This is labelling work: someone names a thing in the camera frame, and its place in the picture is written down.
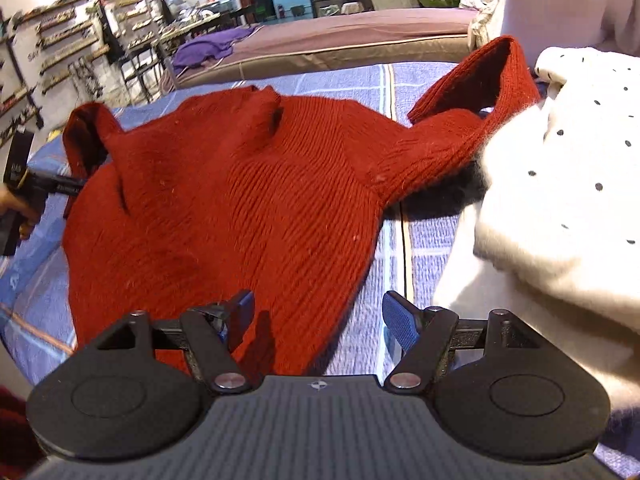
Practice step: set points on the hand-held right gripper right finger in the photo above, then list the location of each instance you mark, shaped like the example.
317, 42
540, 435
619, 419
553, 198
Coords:
400, 321

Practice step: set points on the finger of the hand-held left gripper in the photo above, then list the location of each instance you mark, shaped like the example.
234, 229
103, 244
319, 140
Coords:
60, 184

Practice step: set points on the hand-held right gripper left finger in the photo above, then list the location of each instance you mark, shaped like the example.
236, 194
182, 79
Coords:
243, 306

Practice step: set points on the red knit sweater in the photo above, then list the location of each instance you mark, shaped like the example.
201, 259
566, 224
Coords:
240, 200

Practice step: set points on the person's left hand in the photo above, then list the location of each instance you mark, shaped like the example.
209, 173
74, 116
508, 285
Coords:
22, 212

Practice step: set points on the blue plaid bed sheet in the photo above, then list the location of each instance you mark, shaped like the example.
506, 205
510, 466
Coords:
390, 240

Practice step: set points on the black metal table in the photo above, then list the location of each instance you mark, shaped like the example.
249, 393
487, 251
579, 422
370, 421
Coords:
165, 40

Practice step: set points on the white polka dot sweater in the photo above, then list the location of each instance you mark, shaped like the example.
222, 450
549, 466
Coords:
560, 200

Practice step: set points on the purple cloth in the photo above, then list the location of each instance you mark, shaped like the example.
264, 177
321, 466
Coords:
207, 47

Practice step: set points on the dark red clothing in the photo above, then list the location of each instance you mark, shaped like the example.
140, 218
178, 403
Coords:
17, 435

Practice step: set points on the bed with mauve cover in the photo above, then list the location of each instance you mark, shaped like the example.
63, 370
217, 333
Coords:
360, 35

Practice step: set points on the floral pillow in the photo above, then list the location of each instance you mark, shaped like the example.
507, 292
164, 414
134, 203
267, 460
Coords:
484, 12

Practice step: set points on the wall shelves with trinkets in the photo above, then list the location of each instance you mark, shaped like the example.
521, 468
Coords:
65, 45

